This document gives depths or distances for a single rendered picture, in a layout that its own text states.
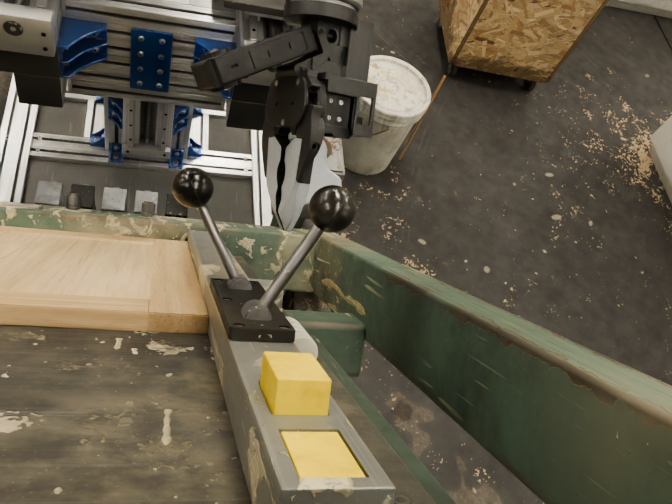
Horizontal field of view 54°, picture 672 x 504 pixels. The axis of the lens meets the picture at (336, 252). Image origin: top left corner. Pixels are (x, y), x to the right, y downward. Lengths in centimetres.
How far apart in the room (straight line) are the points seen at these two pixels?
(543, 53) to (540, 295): 112
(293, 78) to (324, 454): 40
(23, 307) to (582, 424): 48
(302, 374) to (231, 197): 178
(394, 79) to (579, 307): 112
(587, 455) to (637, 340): 230
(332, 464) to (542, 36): 286
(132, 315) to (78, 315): 5
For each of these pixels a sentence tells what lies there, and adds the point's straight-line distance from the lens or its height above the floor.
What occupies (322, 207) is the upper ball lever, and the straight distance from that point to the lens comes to 51.
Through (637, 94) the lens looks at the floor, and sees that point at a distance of 379.
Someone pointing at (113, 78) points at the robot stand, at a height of 74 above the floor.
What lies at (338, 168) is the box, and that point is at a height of 93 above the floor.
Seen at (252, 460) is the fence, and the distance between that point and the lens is 35.
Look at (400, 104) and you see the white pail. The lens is 238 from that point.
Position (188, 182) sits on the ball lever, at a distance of 61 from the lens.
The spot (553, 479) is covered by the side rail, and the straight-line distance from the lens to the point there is 54.
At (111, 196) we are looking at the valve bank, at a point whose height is 76.
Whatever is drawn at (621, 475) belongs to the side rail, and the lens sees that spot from 48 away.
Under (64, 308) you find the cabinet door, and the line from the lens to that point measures 65.
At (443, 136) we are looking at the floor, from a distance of 289.
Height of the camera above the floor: 191
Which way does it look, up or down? 55 degrees down
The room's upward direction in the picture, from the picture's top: 28 degrees clockwise
